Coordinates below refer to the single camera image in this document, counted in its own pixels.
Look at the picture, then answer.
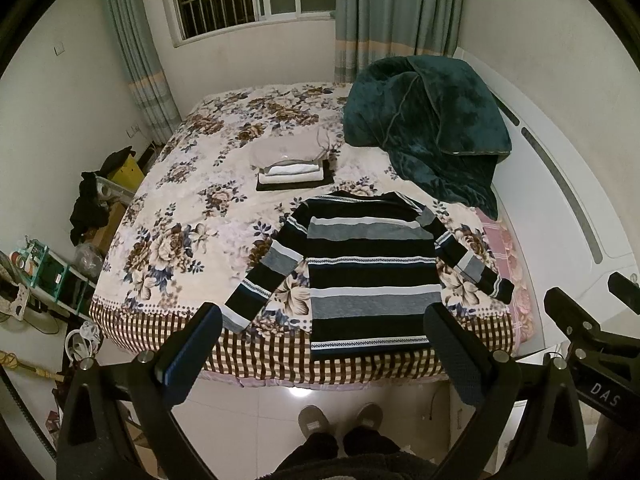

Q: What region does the black grey striped sweater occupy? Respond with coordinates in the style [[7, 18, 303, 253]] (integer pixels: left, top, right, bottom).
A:
[[222, 192, 514, 360]]

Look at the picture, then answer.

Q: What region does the stack of folded clothes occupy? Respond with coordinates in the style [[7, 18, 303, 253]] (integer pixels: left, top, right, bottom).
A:
[[250, 128, 334, 192]]

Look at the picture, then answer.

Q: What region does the white bed headboard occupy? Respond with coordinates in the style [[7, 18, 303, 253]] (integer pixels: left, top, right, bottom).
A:
[[454, 49, 639, 356]]

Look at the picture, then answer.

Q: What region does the pink bed sheet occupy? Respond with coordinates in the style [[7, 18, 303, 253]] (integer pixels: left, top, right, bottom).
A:
[[475, 209, 536, 350]]

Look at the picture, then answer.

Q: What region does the right grey slipper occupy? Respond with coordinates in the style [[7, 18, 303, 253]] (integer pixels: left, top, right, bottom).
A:
[[355, 403, 383, 431]]

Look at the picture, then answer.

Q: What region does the grey slipper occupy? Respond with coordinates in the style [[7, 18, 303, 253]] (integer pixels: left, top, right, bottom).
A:
[[355, 403, 383, 431], [297, 405, 331, 439]]

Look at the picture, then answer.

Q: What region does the green shelf rack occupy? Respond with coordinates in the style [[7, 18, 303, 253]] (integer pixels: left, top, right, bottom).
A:
[[12, 238, 96, 321]]

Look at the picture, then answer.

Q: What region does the left grey slipper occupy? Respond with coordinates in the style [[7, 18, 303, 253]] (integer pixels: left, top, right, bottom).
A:
[[297, 405, 331, 439]]

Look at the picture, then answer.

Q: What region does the yellow box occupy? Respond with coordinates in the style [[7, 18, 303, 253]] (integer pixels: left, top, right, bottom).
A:
[[108, 155, 144, 193]]

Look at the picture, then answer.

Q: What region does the dark green plush blanket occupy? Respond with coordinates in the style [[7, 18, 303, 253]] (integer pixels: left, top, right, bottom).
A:
[[343, 55, 512, 220]]

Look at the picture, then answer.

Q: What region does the floral bed blanket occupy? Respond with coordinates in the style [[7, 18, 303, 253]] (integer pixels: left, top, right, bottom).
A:
[[90, 82, 501, 389]]

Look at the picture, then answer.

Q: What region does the teal curtain left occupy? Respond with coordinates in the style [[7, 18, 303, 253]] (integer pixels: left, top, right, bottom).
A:
[[101, 0, 181, 145]]

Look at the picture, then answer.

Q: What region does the teal curtain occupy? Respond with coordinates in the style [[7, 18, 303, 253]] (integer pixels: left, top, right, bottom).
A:
[[101, 0, 181, 145], [334, 0, 463, 82]]

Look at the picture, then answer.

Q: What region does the teal curtain right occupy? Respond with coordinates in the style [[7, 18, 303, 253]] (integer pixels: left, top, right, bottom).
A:
[[334, 0, 463, 82]]

